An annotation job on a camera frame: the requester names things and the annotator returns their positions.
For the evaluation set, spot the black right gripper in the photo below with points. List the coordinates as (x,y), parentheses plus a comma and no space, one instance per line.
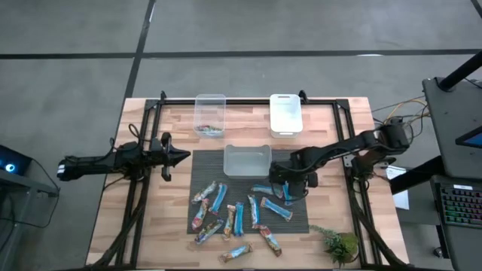
(288,171)

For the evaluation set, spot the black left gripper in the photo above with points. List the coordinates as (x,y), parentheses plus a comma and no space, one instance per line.
(165,158)

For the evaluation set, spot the dark blue granola bar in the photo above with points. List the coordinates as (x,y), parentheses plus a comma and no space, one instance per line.
(287,195)

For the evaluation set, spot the blue yellow granola bar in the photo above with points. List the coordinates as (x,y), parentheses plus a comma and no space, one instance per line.
(208,232)

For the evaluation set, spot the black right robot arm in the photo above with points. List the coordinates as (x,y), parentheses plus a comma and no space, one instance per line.
(339,147)

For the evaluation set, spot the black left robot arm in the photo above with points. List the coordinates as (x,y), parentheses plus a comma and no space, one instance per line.
(94,163)

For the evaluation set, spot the orange granola bar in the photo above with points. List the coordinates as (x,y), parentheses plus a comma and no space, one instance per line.
(228,223)

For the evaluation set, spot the granola bar with oat picture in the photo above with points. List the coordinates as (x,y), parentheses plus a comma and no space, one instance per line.
(236,253)

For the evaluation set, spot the dark woven placemat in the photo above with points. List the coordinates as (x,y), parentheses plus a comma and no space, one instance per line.
(293,226)

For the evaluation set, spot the clear plastic bin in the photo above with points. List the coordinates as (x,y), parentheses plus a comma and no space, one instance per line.
(205,109)

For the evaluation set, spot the artificial potted plant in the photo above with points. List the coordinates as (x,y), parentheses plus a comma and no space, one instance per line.
(340,246)

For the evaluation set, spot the white paper sheet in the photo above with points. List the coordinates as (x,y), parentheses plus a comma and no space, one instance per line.
(400,192)

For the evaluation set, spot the black diagonal strut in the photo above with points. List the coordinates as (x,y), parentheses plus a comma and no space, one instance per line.
(414,175)

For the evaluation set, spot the grey side stand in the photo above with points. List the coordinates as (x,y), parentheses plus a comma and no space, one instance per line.
(26,184)

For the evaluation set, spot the black computer mouse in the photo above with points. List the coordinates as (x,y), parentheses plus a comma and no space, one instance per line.
(437,252)

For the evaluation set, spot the black computer with blue light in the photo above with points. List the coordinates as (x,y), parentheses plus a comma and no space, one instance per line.
(11,160)

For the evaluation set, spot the grey operator desk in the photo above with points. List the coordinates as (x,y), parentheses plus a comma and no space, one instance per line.
(444,124)

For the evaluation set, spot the backlit keyboard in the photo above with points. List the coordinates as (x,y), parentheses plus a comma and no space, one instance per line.
(461,205)

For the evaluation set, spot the grey keyboard desk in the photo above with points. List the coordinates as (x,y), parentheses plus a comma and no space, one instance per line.
(463,244)

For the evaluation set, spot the dark tablet screen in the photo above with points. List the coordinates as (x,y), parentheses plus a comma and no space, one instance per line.
(472,139)

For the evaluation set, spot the black vertical pole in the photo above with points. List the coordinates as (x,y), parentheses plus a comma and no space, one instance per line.
(461,71)

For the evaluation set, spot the black aluminium table frame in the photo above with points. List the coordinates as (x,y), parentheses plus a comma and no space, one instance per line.
(248,101)

